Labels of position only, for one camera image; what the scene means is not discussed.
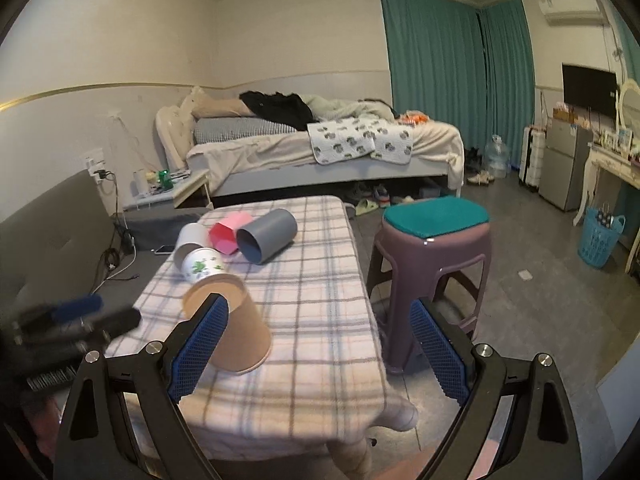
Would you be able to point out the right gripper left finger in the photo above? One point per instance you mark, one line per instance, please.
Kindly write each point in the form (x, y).
(96, 439)

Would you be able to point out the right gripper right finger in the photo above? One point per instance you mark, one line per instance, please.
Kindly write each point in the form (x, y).
(539, 440)

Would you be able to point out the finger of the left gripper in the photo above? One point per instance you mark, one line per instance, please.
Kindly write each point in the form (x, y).
(80, 332)
(75, 308)

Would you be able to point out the brown paper cup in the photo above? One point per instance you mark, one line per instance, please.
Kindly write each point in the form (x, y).
(247, 341)

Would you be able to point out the white floral paper cup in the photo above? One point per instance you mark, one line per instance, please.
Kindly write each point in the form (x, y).
(202, 263)

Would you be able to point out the plain white cup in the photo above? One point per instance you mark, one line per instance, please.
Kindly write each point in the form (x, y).
(191, 237)

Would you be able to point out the pink hexagonal cup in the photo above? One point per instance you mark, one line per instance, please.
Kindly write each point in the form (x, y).
(222, 235)

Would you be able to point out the grey plastic cup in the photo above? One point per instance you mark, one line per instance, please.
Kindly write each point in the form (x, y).
(263, 238)

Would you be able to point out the grey sofa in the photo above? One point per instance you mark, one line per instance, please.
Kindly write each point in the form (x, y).
(63, 245)

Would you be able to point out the plaid blanket table cover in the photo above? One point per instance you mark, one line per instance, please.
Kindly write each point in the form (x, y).
(323, 385)

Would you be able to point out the white bedside table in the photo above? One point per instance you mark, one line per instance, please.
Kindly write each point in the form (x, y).
(178, 195)

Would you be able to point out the white tumbler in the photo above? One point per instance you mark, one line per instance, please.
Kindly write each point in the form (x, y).
(141, 183)

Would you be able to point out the green soda can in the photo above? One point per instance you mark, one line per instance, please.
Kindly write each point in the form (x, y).
(164, 180)

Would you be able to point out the bed with beige sheets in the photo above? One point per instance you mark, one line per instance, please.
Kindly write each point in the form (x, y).
(259, 141)

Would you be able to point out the blue laundry basket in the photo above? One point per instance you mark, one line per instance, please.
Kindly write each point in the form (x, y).
(600, 233)

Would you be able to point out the checkered pillow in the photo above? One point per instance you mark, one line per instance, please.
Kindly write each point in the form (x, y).
(234, 128)

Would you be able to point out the purple plastic stool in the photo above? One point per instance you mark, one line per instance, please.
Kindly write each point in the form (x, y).
(416, 268)

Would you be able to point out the beige pillow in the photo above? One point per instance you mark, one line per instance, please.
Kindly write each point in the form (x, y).
(207, 107)

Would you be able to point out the leaf patterned quilted mat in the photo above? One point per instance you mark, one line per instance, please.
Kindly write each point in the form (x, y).
(347, 139)

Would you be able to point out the teal stool cushion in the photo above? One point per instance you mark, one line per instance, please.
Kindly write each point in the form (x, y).
(436, 217)

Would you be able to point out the black clothing on bed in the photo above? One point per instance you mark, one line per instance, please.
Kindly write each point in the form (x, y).
(286, 109)

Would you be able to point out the white suitcase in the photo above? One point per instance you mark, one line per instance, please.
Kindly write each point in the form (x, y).
(532, 157)

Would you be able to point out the light green duvet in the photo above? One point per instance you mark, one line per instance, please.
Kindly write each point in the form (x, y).
(325, 110)

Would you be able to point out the large water jug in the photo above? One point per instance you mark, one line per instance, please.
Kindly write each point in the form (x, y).
(496, 157)

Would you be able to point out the silver mini fridge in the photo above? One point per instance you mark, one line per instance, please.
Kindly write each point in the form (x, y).
(565, 155)

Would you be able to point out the white vanity desk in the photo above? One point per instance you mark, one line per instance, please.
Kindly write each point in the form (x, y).
(614, 157)

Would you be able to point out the black television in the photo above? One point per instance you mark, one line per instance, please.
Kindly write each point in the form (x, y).
(591, 89)

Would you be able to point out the teal curtain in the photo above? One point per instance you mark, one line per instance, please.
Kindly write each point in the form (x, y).
(471, 67)

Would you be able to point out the white air conditioner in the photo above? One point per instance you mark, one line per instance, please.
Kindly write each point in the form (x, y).
(573, 12)

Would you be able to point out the wall power outlet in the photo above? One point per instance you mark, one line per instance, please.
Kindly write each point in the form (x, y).
(94, 162)

